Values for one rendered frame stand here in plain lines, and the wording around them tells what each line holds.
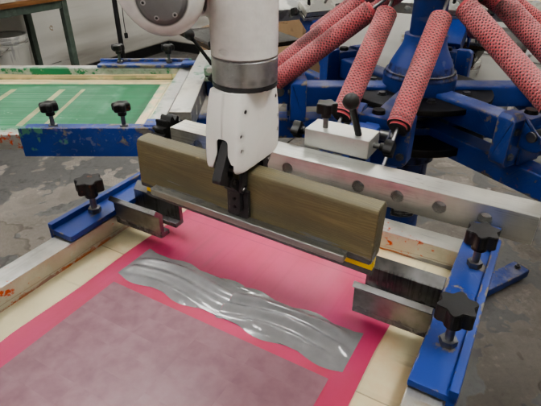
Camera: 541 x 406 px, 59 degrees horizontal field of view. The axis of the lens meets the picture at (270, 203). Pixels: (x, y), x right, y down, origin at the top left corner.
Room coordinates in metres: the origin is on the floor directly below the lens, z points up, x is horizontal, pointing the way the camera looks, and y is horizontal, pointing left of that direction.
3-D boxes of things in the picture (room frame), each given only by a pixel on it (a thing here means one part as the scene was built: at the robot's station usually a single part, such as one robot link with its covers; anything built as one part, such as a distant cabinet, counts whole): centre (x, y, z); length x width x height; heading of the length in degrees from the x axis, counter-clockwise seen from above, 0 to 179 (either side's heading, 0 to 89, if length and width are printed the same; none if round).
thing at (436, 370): (0.45, -0.24, 0.98); 0.30 x 0.05 x 0.07; 150
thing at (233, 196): (0.52, 0.05, 1.11); 0.03 x 0.03 x 0.07; 60
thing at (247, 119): (0.54, 0.03, 1.20); 0.10 x 0.07 x 0.11; 150
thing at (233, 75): (0.55, 0.03, 1.26); 0.09 x 0.07 x 0.03; 150
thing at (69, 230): (0.72, 0.24, 0.98); 0.30 x 0.05 x 0.07; 150
